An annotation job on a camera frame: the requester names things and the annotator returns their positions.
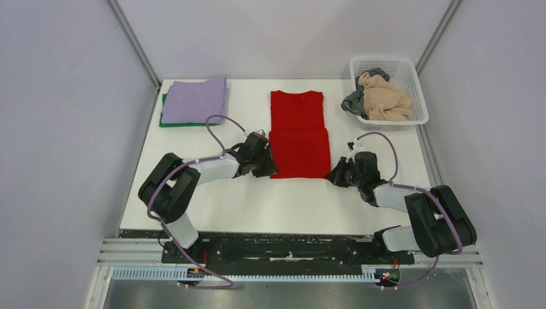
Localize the white plastic basket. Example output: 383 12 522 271
349 55 429 131

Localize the folded purple t shirt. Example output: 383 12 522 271
162 76 229 123

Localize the folded green t shirt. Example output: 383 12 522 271
159 94 219 127

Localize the beige t shirt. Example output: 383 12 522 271
357 72 413 121

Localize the grey t shirt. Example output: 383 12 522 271
341 68 390 120

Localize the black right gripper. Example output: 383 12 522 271
326 156 364 188

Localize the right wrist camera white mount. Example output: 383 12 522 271
346 139 367 162

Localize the red t shirt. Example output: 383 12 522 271
269 90 331 179

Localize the white slotted cable duct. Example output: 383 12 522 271
111 267 394 283

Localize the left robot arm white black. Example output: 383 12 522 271
138 131 277 263

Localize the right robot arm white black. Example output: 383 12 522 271
326 151 477 263

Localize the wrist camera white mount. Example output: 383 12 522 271
243 129 265 136
346 139 367 162

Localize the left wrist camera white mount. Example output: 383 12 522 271
243 129 265 136

